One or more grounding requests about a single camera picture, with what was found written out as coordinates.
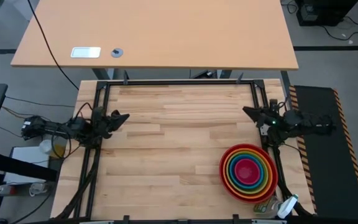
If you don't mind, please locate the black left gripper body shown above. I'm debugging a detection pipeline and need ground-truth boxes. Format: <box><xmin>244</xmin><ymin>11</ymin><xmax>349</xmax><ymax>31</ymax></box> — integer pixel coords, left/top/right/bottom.
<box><xmin>91</xmin><ymin>106</ymin><xmax>115</xmax><ymax>140</ymax></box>

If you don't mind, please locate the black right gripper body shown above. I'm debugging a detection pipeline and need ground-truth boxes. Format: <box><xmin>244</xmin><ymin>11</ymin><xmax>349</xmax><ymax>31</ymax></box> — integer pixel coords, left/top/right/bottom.
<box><xmin>257</xmin><ymin>98</ymin><xmax>287</xmax><ymax>146</ymax></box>

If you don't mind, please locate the pink bowl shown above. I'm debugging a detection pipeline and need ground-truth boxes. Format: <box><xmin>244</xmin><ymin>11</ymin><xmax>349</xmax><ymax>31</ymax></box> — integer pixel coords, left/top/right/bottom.
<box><xmin>234</xmin><ymin>157</ymin><xmax>262</xmax><ymax>186</ymax></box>

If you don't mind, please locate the teal bowl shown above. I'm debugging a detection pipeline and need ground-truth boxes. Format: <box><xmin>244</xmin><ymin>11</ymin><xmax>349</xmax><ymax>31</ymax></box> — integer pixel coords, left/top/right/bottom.
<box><xmin>230</xmin><ymin>154</ymin><xmax>267</xmax><ymax>191</ymax></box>

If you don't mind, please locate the green bowl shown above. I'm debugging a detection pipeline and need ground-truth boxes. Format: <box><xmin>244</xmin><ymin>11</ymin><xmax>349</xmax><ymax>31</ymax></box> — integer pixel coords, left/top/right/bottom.
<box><xmin>227</xmin><ymin>151</ymin><xmax>270</xmax><ymax>194</ymax></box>

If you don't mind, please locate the yellow-green bowl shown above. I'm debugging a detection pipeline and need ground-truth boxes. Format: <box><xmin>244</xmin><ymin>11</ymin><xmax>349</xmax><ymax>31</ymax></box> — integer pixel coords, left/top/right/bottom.
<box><xmin>225</xmin><ymin>149</ymin><xmax>273</xmax><ymax>197</ymax></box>

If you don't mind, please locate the orange bowl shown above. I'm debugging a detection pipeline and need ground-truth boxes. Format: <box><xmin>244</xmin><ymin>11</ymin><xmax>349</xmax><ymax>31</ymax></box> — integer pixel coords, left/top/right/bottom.
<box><xmin>222</xmin><ymin>146</ymin><xmax>275</xmax><ymax>200</ymax></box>

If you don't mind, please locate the rainbow nested bowls stack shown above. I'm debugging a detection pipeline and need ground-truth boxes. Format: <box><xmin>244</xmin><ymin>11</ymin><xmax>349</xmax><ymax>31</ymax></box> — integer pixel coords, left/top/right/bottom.
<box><xmin>218</xmin><ymin>143</ymin><xmax>279</xmax><ymax>204</ymax></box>

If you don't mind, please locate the clear plastic cup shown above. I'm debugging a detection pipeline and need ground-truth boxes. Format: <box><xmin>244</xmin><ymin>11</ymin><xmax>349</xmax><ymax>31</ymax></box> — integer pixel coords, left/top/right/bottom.
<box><xmin>39</xmin><ymin>139</ymin><xmax>53</xmax><ymax>154</ymax></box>

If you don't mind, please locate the white rectangular card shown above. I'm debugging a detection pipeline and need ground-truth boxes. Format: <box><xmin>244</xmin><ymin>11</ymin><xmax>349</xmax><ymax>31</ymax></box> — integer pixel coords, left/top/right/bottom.
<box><xmin>70</xmin><ymin>46</ymin><xmax>102</xmax><ymax>59</ymax></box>

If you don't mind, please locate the black hazard-striped floor mat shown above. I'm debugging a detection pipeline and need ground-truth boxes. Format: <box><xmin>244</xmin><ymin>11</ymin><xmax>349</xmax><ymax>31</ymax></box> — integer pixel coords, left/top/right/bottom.
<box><xmin>288</xmin><ymin>85</ymin><xmax>358</xmax><ymax>221</ymax></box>

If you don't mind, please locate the clear spray bottle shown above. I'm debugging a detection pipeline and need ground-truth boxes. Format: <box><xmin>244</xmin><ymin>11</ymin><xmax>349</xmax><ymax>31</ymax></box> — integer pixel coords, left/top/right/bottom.
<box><xmin>252</xmin><ymin>194</ymin><xmax>300</xmax><ymax>220</ymax></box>

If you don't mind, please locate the white box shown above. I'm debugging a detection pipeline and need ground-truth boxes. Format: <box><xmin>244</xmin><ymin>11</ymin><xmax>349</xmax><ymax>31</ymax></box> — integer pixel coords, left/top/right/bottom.
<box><xmin>3</xmin><ymin>146</ymin><xmax>52</xmax><ymax>185</ymax></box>

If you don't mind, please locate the clear plastic bottle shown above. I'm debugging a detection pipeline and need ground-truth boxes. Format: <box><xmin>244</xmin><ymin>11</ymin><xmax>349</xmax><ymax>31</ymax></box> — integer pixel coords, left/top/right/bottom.
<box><xmin>0</xmin><ymin>182</ymin><xmax>48</xmax><ymax>197</ymax></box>

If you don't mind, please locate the beige desk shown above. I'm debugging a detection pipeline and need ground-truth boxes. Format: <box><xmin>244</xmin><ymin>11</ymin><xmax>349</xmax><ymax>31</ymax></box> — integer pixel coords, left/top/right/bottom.
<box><xmin>10</xmin><ymin>0</ymin><xmax>300</xmax><ymax>71</ymax></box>

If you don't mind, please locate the black equipment box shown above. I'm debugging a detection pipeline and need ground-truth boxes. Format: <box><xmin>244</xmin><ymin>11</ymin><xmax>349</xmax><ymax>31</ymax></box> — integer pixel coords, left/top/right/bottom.
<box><xmin>295</xmin><ymin>0</ymin><xmax>358</xmax><ymax>27</ymax></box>

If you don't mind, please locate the black extrusion table frame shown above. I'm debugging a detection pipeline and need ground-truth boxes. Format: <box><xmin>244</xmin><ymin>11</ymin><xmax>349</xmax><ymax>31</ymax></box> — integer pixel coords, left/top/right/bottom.
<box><xmin>54</xmin><ymin>79</ymin><xmax>315</xmax><ymax>224</ymax></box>

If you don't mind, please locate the long black cable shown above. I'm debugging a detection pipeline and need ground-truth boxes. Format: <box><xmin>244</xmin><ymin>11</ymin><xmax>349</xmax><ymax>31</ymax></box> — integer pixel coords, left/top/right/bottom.
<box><xmin>26</xmin><ymin>0</ymin><xmax>80</xmax><ymax>91</ymax></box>

